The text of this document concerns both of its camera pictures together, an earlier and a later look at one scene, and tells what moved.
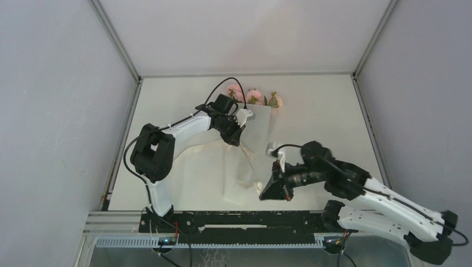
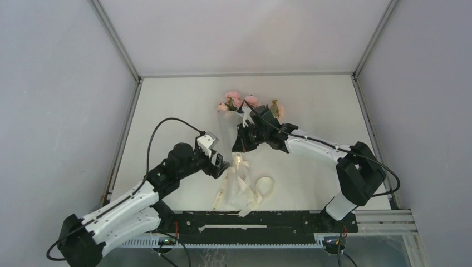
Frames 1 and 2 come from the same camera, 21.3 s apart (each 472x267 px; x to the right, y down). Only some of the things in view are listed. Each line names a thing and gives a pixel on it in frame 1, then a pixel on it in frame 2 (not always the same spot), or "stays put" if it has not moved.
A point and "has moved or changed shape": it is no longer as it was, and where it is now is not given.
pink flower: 275,102 has moved or changed shape
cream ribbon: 242,156 -> 243,196
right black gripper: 278,186 -> 241,144
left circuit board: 167,241 stays put
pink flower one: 254,97 has moved or changed shape
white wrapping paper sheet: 242,163 has moved or changed shape
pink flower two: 235,92 has moved or changed shape
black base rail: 252,226 stays put
